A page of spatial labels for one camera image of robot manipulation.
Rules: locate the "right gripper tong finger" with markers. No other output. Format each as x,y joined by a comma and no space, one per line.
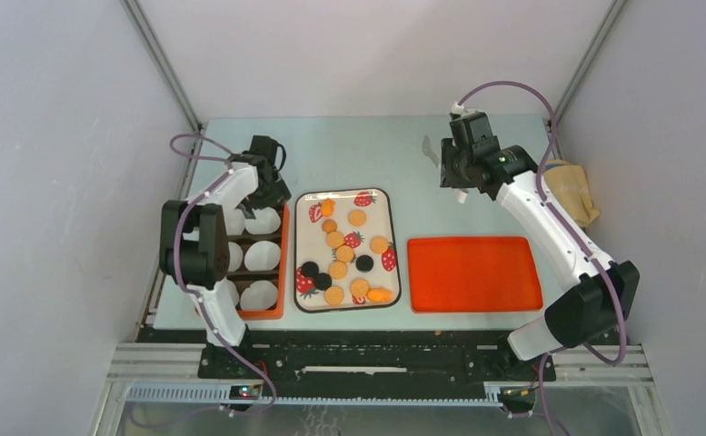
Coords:
461,195
428,151

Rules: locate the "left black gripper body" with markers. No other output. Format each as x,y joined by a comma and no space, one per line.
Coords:
266,195

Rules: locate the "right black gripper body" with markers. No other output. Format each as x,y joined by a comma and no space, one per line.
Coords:
451,167

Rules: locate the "orange cookie box with dividers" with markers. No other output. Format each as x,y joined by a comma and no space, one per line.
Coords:
243,278

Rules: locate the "black sandwich cookie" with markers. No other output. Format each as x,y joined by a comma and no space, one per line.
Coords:
364,263
309,269
322,281

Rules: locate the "strawberry print serving tray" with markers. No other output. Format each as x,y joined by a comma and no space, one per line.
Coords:
310,245

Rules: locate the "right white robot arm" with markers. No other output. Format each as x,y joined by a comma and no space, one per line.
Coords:
597,291

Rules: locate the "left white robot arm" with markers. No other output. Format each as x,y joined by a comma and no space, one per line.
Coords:
224,246

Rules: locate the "white paper cupcake liner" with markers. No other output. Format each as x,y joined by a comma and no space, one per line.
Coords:
259,296
233,292
236,256
234,221
264,221
262,256

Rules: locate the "orange box lid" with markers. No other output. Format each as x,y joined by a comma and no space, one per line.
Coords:
483,274

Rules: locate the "swirl tan cookie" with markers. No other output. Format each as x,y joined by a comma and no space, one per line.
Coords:
329,226

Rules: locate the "round tan biscuit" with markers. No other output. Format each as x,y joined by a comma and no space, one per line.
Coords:
344,254
357,217
379,245
359,288
333,295
335,239
338,270

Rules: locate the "beige cloth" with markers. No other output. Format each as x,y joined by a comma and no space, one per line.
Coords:
568,183

